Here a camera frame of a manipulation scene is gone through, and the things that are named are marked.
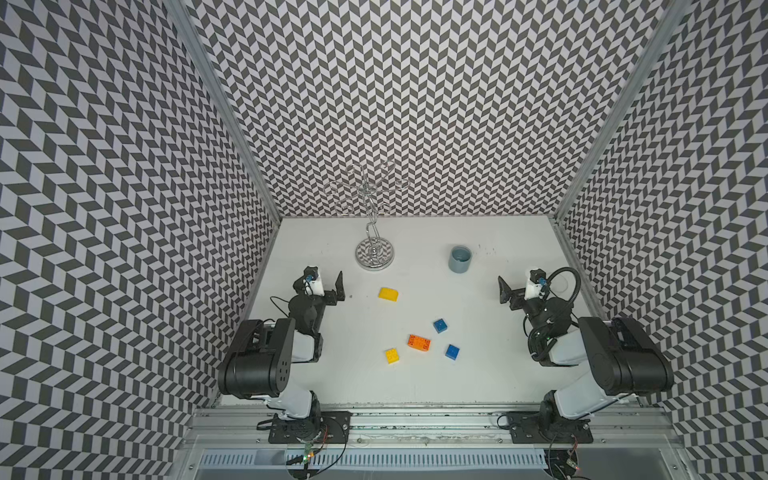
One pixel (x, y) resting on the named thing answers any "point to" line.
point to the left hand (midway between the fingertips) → (326, 272)
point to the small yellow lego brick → (392, 356)
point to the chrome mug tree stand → (374, 252)
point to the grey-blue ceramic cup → (460, 259)
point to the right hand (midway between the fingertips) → (513, 277)
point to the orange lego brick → (420, 343)
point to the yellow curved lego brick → (388, 294)
